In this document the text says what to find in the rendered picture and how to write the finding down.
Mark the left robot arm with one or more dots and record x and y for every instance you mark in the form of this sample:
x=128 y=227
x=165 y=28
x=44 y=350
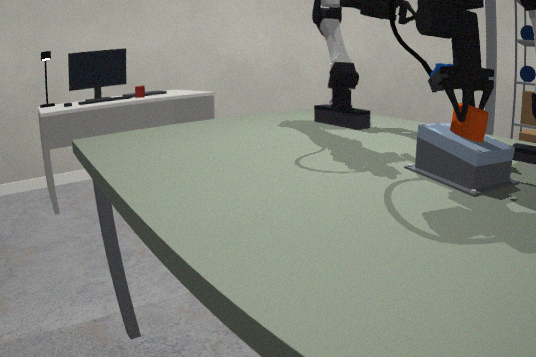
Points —
x=439 y=18

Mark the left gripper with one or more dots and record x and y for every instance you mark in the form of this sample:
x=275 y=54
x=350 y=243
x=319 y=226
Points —
x=467 y=61

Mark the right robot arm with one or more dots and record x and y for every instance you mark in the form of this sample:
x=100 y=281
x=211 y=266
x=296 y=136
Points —
x=343 y=72

